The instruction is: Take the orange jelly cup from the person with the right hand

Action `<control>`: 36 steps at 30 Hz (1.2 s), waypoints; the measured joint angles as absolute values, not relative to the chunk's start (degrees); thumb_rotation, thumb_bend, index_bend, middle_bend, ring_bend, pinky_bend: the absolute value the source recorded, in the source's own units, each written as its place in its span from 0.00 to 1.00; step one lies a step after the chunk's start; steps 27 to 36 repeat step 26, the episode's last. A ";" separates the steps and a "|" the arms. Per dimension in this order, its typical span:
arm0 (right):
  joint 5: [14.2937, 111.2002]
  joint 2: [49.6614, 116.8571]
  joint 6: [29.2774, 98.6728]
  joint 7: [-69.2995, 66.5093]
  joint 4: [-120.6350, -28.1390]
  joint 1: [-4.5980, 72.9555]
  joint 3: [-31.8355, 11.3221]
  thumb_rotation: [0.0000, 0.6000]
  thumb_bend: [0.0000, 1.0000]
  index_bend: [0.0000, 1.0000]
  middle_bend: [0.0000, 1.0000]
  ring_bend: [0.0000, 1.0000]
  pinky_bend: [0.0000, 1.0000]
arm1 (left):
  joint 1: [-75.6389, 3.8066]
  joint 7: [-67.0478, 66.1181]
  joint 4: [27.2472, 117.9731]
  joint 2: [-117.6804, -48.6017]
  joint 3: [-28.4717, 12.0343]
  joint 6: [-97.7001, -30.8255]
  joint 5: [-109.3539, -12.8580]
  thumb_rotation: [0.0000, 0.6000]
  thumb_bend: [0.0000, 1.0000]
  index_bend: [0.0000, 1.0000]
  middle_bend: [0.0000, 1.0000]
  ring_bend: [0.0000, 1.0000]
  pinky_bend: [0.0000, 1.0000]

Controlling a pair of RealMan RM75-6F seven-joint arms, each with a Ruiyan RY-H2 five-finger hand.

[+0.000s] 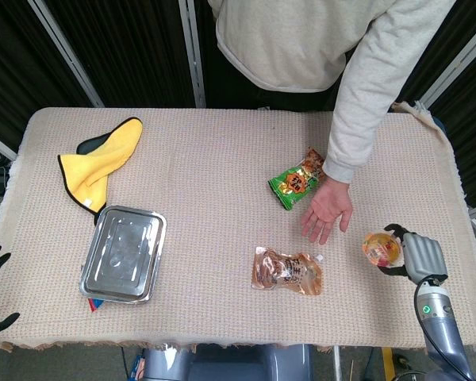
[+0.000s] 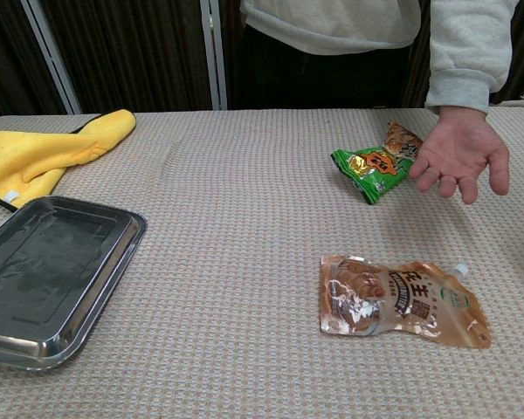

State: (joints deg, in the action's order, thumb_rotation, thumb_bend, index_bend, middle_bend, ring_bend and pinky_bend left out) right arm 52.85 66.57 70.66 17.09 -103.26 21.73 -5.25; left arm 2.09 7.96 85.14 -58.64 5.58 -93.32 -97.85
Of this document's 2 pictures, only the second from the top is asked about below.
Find person's left hand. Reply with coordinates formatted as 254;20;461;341
408;106;511;206

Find person's left forearm grey sleeve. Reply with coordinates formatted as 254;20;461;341
424;0;521;115

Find green snack bag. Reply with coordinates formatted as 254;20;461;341
330;120;424;206

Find person's black trousers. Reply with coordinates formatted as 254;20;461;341
239;24;418;110

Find brown peanut butter pouch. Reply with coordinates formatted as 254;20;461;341
319;254;493;350

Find person's torso grey sweatshirt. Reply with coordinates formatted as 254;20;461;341
239;0;436;56

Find beige woven tablecloth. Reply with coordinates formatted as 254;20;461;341
0;93;524;419

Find yellow microfiber cloth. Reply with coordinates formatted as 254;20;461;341
0;108;137;214

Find stainless steel tray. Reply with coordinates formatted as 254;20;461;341
0;196;148;372

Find slotted white metal rail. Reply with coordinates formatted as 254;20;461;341
199;0;228;111

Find white diagonal frame post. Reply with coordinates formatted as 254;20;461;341
24;0;83;116

